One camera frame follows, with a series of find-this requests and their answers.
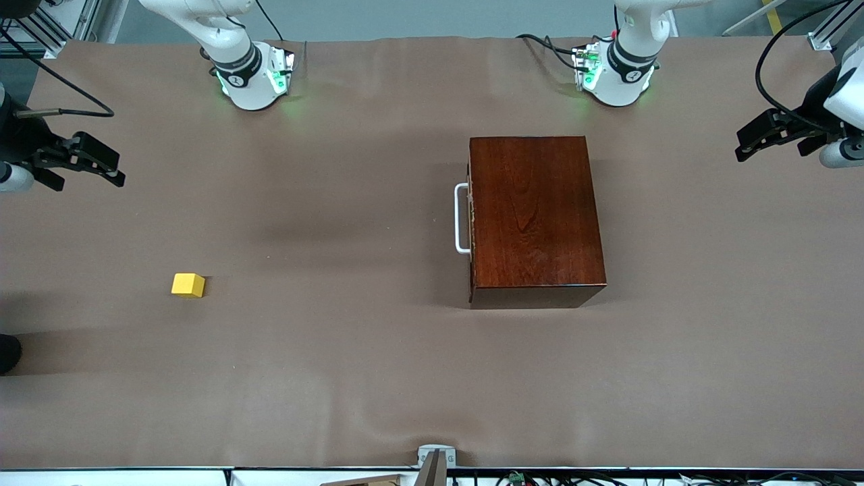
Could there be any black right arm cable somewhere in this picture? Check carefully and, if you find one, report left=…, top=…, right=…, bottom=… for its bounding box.
left=0, top=26, right=115, bottom=120

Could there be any dark wooden cabinet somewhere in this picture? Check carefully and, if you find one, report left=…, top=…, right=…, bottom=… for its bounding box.
left=468, top=136, right=608, bottom=310

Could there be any yellow block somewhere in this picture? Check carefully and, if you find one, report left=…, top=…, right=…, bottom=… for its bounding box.
left=171, top=273, right=206, bottom=299

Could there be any black base cable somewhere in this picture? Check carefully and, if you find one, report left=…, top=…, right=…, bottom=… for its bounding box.
left=516, top=32, right=583, bottom=72

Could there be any black round object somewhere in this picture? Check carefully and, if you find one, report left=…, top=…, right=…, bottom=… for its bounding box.
left=0, top=333, right=23, bottom=376

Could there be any aluminium frame profile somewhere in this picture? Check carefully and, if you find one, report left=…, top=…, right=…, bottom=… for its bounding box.
left=807, top=0, right=864, bottom=52
left=0, top=0, right=102, bottom=60

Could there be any brown table cover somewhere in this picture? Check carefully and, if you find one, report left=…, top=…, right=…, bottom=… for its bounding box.
left=0, top=35, right=864, bottom=471

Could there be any grey metal clamp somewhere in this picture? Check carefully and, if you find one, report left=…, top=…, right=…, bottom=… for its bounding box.
left=416, top=444, right=457, bottom=486

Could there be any wooden drawer with white handle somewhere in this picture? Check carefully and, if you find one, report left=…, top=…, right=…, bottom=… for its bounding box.
left=454, top=161, right=476, bottom=286

